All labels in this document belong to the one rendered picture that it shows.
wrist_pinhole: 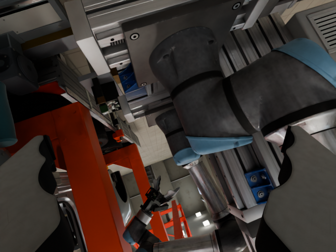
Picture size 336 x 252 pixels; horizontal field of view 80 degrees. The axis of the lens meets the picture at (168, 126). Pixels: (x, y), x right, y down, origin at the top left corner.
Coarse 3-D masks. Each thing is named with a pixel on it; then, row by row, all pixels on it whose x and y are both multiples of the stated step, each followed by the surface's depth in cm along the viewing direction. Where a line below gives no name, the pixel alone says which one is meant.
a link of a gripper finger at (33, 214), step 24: (48, 144) 11; (0, 168) 8; (24, 168) 8; (48, 168) 9; (0, 192) 7; (24, 192) 7; (48, 192) 7; (0, 216) 6; (24, 216) 6; (48, 216) 6; (0, 240) 6; (24, 240) 6; (48, 240) 6; (72, 240) 7
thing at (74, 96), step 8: (64, 80) 128; (64, 88) 130; (72, 88) 137; (64, 96) 129; (72, 96) 133; (80, 96) 148; (88, 96) 168; (88, 104) 162; (96, 112) 178; (104, 120) 199; (112, 128) 235; (120, 128) 273; (128, 136) 323
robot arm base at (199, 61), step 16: (176, 32) 37; (192, 32) 37; (208, 32) 39; (160, 48) 38; (176, 48) 37; (192, 48) 37; (208, 48) 38; (160, 64) 40; (176, 64) 38; (192, 64) 37; (208, 64) 38; (160, 80) 43; (176, 80) 39; (192, 80) 37
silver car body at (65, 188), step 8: (64, 176) 176; (112, 176) 342; (120, 176) 388; (64, 184) 169; (112, 184) 302; (120, 184) 383; (64, 192) 170; (120, 192) 373; (64, 200) 171; (72, 200) 178; (120, 200) 311; (128, 200) 361; (64, 208) 287; (72, 208) 176; (120, 208) 297; (128, 208) 342; (72, 216) 180; (128, 216) 329; (72, 224) 188; (80, 224) 178; (72, 232) 264; (80, 232) 175; (80, 240) 178; (80, 248) 179
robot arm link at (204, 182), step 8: (200, 160) 98; (192, 168) 97; (200, 168) 97; (192, 176) 98; (200, 176) 96; (208, 176) 96; (200, 184) 96; (208, 184) 95; (200, 192) 98; (208, 192) 94; (216, 192) 94; (208, 200) 94; (216, 200) 93; (224, 200) 95; (216, 208) 93; (224, 208) 93; (216, 216) 92; (224, 216) 90; (232, 216) 91; (216, 224) 93
